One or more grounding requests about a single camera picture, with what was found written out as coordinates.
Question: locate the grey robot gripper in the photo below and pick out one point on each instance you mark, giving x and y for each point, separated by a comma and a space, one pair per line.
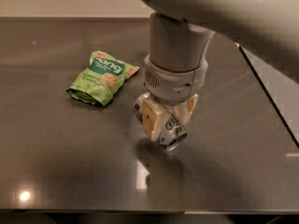
174, 84

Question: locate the white green 7up can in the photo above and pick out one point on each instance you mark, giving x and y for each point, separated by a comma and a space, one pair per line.
172, 131

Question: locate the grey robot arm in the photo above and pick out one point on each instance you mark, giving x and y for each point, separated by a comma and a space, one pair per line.
180, 31

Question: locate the green snack chip bag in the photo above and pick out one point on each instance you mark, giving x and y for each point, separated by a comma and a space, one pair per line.
104, 76

